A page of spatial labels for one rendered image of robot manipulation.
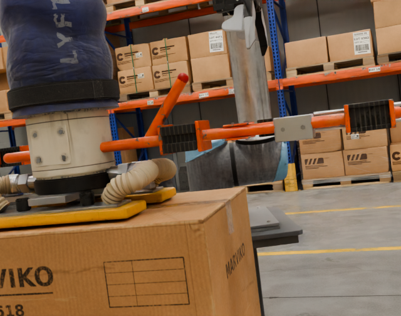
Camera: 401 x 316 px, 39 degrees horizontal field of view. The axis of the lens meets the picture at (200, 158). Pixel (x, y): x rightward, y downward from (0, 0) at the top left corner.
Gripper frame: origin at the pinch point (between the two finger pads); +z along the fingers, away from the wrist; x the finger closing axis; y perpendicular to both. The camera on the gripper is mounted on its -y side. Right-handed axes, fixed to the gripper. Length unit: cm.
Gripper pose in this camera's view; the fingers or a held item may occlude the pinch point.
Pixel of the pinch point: (260, 52)
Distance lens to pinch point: 109.6
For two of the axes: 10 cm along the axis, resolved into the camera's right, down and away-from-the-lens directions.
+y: -9.5, 1.0, 2.9
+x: -2.8, 0.9, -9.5
